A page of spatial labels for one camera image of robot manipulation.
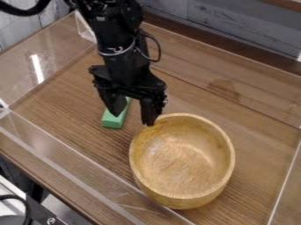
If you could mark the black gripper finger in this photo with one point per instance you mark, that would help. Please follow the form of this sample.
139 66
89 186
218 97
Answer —
149 110
113 101

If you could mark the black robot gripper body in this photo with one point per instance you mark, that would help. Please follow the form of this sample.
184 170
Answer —
125 73

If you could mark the green rectangular block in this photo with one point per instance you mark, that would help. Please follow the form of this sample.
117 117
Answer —
115 122

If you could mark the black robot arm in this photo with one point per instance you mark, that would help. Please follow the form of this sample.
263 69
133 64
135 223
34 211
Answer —
115 20

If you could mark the brown wooden bowl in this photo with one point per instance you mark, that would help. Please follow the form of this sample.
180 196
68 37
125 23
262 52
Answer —
182 160

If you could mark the clear acrylic corner bracket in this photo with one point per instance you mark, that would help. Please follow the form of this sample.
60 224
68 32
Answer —
83 28

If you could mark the clear acrylic tray wall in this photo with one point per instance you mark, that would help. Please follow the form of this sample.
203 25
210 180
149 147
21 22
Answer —
239 86

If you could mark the black metal bracket with bolt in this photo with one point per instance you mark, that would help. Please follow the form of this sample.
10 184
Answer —
37 214

